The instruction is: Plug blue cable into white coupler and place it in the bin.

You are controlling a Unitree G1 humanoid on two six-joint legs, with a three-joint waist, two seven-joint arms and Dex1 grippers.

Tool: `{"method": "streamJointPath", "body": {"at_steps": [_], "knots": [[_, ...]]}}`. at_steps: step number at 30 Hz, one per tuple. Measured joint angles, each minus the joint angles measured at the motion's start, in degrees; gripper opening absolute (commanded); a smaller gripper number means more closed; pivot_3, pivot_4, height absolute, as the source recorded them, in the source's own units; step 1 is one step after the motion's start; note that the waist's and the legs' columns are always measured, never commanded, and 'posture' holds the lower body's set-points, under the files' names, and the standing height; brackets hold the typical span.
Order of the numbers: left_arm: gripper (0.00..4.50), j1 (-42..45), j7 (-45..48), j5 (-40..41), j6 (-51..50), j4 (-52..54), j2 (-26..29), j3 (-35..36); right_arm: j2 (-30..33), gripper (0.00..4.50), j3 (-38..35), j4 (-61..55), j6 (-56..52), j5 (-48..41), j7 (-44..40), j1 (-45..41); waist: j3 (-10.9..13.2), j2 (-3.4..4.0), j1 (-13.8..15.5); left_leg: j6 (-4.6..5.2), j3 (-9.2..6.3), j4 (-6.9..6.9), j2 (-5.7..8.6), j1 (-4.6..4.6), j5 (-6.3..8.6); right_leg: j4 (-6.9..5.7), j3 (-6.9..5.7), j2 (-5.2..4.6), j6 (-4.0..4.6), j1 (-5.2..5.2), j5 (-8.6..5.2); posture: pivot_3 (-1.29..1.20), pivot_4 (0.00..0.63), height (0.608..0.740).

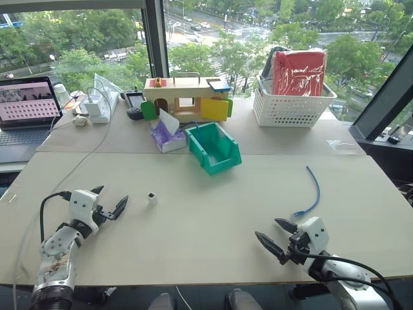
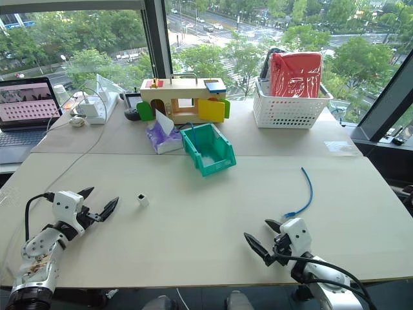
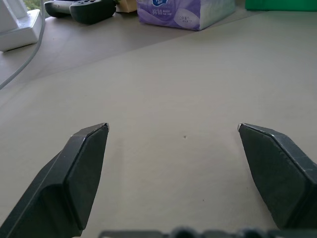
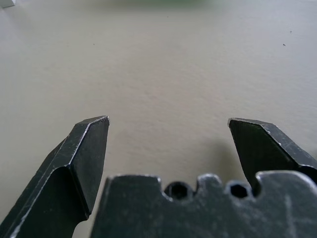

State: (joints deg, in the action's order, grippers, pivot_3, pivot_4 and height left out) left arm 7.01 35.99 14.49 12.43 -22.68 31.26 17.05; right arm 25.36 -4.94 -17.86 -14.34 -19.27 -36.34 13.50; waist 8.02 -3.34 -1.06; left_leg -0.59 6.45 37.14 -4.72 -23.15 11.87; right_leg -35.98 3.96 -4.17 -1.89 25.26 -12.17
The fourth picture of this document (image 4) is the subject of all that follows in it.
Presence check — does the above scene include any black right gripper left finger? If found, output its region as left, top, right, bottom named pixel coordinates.
left=0, top=115, right=111, bottom=238

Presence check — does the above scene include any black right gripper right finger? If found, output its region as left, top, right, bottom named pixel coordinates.
left=227, top=118, right=317, bottom=190

